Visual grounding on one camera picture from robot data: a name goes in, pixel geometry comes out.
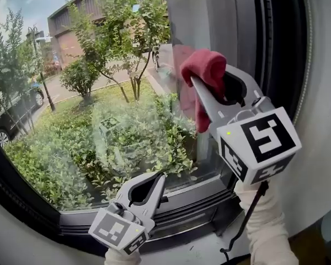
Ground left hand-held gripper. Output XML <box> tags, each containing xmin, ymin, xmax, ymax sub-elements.
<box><xmin>88</xmin><ymin>171</ymin><xmax>167</xmax><ymax>256</ymax></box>

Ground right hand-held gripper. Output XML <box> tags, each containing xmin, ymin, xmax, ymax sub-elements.
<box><xmin>190</xmin><ymin>64</ymin><xmax>303</xmax><ymax>186</ymax></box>

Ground red cloth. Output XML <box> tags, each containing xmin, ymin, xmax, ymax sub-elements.
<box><xmin>179</xmin><ymin>48</ymin><xmax>228</xmax><ymax>134</ymax></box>

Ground clear window glass pane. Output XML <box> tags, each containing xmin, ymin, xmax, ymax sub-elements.
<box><xmin>0</xmin><ymin>0</ymin><xmax>255</xmax><ymax>212</ymax></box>

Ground person's left forearm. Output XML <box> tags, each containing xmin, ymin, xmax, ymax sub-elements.
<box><xmin>104</xmin><ymin>247</ymin><xmax>142</xmax><ymax>265</ymax></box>

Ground person's right forearm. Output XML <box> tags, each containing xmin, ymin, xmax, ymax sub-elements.
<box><xmin>234</xmin><ymin>179</ymin><xmax>300</xmax><ymax>265</ymax></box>

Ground silver car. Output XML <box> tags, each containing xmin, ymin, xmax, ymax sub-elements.
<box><xmin>151</xmin><ymin>44</ymin><xmax>173</xmax><ymax>72</ymax></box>

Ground white window sill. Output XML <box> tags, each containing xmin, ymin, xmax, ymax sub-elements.
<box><xmin>137</xmin><ymin>221</ymin><xmax>252</xmax><ymax>265</ymax></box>

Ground green hedge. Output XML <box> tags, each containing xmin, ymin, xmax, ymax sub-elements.
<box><xmin>2</xmin><ymin>92</ymin><xmax>200</xmax><ymax>211</ymax></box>

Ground small leafy tree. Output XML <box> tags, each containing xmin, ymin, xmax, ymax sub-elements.
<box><xmin>67</xmin><ymin>0</ymin><xmax>172</xmax><ymax>103</ymax></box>

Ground round green bush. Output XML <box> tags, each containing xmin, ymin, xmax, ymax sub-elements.
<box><xmin>59</xmin><ymin>59</ymin><xmax>100</xmax><ymax>99</ymax></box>

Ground dark car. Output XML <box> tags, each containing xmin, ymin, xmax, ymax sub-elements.
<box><xmin>0</xmin><ymin>88</ymin><xmax>45</xmax><ymax>149</ymax></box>

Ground brown brick building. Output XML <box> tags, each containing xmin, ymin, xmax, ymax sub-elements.
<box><xmin>47</xmin><ymin>0</ymin><xmax>172</xmax><ymax>72</ymax></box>

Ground thin young trees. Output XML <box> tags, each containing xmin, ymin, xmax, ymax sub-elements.
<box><xmin>0</xmin><ymin>8</ymin><xmax>42</xmax><ymax>135</ymax></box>

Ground black window frame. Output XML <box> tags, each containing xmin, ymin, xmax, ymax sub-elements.
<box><xmin>0</xmin><ymin>0</ymin><xmax>310</xmax><ymax>256</ymax></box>

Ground white beaded cord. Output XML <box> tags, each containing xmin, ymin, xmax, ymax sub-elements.
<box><xmin>292</xmin><ymin>0</ymin><xmax>314</xmax><ymax>123</ymax></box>

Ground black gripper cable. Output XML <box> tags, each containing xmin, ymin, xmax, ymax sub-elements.
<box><xmin>220</xmin><ymin>181</ymin><xmax>270</xmax><ymax>261</ymax></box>

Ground black lamp post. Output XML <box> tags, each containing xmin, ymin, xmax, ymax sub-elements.
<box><xmin>25</xmin><ymin>24</ymin><xmax>57</xmax><ymax>113</ymax></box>

